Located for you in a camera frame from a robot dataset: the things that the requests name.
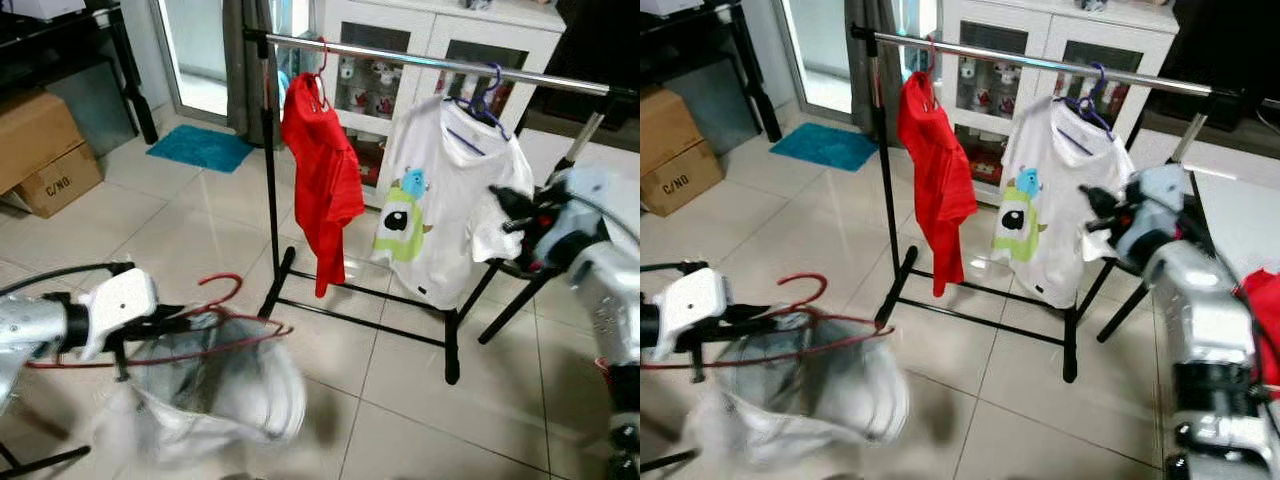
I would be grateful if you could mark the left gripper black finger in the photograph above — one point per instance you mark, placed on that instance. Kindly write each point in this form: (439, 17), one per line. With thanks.
(775, 314)
(180, 330)
(185, 314)
(770, 330)

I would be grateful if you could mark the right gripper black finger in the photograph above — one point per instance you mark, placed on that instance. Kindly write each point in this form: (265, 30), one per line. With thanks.
(518, 227)
(1096, 200)
(510, 200)
(1102, 227)

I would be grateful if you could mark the red hanger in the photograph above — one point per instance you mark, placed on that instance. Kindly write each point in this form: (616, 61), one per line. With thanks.
(324, 70)
(936, 68)
(240, 285)
(824, 286)

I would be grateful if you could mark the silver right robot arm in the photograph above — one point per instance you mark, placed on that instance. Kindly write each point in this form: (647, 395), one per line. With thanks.
(610, 300)
(1200, 320)

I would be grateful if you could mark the purple hanger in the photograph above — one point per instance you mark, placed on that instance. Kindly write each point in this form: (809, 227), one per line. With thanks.
(492, 103)
(1097, 103)

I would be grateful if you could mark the white monster print t-shirt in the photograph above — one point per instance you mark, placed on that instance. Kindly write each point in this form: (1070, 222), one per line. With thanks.
(460, 220)
(1070, 230)

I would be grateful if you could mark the white low drawer cabinet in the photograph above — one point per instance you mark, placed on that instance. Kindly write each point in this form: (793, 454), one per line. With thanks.
(1200, 160)
(560, 150)

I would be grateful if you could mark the large white table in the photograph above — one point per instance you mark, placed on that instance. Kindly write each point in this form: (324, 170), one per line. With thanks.
(1240, 220)

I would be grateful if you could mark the black stand foot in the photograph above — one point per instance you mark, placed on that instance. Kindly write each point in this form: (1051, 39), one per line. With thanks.
(665, 462)
(45, 460)

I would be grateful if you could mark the black chrome clothes rack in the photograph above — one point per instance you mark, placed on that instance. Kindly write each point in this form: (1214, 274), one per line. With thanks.
(885, 200)
(272, 200)

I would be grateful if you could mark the red shirt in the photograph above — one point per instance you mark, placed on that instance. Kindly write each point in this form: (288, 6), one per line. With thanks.
(325, 180)
(940, 180)

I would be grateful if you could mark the plain brown cardboard box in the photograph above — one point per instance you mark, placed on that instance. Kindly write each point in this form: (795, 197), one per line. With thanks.
(35, 130)
(665, 125)

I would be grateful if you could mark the teal floor mat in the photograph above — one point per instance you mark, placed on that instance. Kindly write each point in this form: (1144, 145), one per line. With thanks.
(825, 148)
(200, 150)

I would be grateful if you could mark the large black screen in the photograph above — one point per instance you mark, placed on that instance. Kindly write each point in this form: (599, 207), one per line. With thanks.
(590, 50)
(1220, 50)

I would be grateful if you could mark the red garment white trim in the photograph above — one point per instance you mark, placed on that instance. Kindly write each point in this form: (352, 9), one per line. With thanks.
(1262, 330)

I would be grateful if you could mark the white glass door cabinet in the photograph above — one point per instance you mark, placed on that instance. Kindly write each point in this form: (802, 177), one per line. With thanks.
(430, 30)
(1050, 30)

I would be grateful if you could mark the grey storage box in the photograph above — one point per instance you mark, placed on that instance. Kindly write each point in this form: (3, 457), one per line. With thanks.
(95, 105)
(715, 100)

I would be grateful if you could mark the black metal shelf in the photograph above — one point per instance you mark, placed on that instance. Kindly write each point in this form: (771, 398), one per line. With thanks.
(750, 70)
(125, 70)

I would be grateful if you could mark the white plastic box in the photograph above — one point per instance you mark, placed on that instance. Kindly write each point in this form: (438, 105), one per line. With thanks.
(40, 8)
(665, 6)

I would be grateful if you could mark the white framed glass door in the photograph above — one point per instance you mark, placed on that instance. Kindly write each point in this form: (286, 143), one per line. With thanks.
(200, 50)
(820, 50)

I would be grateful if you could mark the grey curtain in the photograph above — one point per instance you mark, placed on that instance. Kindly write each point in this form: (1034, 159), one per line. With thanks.
(875, 50)
(255, 50)

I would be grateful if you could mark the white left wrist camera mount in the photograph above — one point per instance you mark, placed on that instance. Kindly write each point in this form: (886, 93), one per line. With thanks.
(700, 300)
(120, 300)

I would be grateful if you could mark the light blue right wrist camera mount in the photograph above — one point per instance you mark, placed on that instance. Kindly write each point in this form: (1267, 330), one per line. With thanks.
(1160, 195)
(580, 200)

